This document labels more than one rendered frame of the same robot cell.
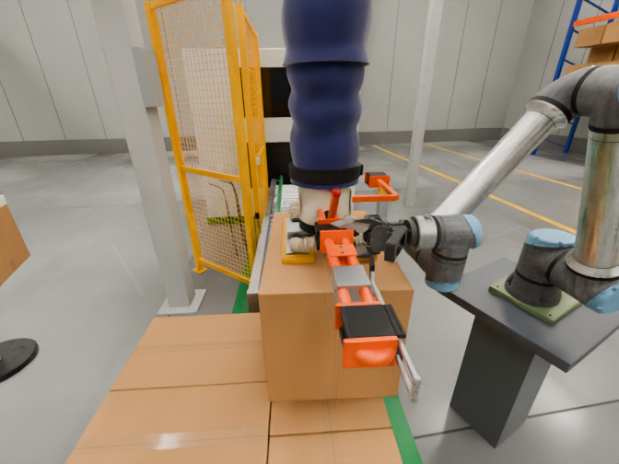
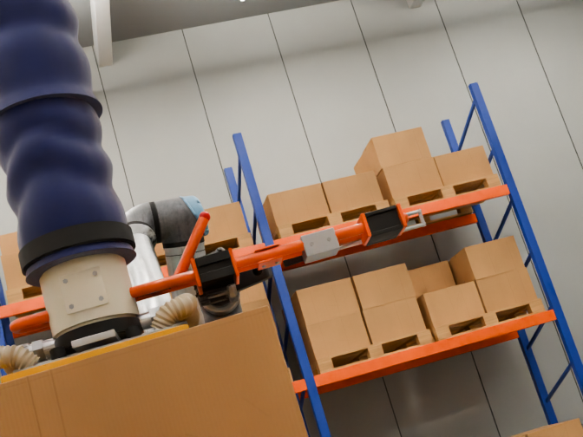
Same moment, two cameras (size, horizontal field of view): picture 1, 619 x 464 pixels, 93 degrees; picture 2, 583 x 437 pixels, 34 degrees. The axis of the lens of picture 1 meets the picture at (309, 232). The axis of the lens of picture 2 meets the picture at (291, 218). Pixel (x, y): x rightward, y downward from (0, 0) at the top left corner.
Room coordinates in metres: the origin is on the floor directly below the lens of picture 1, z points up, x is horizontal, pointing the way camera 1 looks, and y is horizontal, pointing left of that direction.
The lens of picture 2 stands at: (0.67, 1.77, 0.78)
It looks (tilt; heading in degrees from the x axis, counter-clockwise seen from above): 15 degrees up; 265
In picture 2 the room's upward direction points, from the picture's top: 17 degrees counter-clockwise
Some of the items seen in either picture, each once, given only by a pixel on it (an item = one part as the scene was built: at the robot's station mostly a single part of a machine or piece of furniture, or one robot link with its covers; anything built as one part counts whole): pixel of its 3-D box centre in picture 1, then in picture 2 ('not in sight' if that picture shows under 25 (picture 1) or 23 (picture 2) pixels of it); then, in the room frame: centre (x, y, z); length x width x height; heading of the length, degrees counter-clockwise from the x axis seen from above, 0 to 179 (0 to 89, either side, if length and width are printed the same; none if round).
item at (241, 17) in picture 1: (258, 148); not in sight; (3.02, 0.50, 1.05); 1.17 x 0.10 x 2.10; 3
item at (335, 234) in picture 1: (334, 235); (215, 271); (0.69, -0.06, 1.20); 0.10 x 0.08 x 0.06; 93
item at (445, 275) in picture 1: (442, 266); not in sight; (0.72, -0.37, 1.08); 0.12 x 0.09 x 0.12; 11
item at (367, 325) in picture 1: (363, 332); (381, 225); (0.34, -0.08, 1.20); 0.08 x 0.07 x 0.05; 3
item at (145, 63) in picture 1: (150, 78); not in sight; (1.97, 0.93, 1.62); 0.20 x 0.05 x 0.30; 3
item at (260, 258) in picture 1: (267, 222); not in sight; (2.42, 0.37, 0.50); 2.31 x 0.05 x 0.19; 3
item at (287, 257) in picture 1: (296, 233); (97, 350); (0.93, 0.04, 1.09); 0.34 x 0.10 x 0.05; 3
